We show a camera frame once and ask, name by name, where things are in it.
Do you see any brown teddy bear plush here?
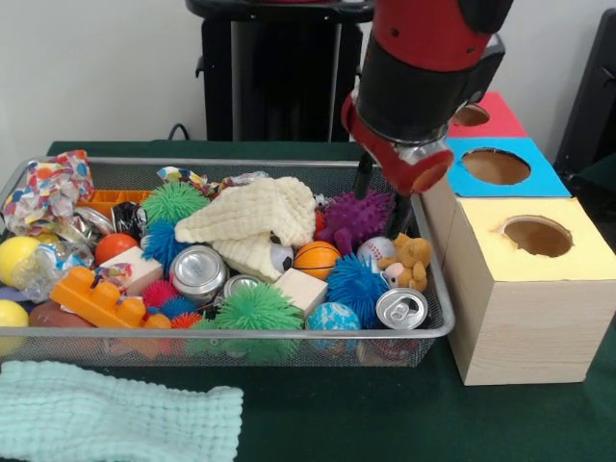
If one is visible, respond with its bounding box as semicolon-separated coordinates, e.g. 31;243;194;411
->
378;233;433;293

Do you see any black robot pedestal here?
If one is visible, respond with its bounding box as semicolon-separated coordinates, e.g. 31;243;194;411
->
186;0;376;143

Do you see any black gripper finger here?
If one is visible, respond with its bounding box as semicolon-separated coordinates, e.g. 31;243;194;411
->
354;154;375;201
390;191;420;238

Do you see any white baseball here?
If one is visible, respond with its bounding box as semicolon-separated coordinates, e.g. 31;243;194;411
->
357;237;396;266

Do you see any clear mesh bin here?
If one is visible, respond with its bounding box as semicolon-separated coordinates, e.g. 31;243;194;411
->
0;154;455;367

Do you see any small orange basketball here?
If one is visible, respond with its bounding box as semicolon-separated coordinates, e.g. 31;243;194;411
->
293;241;342;281

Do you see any large green spiky ball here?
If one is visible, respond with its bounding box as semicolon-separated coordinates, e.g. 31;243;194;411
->
214;282;305;333

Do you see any small green spiky ball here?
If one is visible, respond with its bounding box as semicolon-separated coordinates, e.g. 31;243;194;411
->
142;181;210;228

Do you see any dark green table cloth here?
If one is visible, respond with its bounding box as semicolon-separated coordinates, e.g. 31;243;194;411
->
0;140;616;462

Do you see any orange plastic toy piece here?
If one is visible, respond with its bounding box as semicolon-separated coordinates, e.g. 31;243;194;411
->
50;266;172;330

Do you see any black chair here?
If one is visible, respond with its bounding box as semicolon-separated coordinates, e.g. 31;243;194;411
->
553;8;616;189

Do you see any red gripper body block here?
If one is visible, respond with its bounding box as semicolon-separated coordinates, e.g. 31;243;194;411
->
341;93;455;195

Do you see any purple spiky ball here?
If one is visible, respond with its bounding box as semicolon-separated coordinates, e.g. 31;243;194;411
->
318;190;396;256

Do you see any blue spiky ball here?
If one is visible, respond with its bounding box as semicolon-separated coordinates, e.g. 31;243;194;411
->
325;253;389;326

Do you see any silver can with pull tab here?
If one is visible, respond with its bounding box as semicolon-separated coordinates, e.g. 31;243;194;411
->
375;288;429;330

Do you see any wooden box with three holes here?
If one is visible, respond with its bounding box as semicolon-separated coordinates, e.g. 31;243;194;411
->
422;90;616;386

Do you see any cream yellow muslin cloth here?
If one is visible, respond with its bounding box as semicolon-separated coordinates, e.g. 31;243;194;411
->
173;176;317;282

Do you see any mint green muslin cloth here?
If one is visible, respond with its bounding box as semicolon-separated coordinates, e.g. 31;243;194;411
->
0;361;244;462

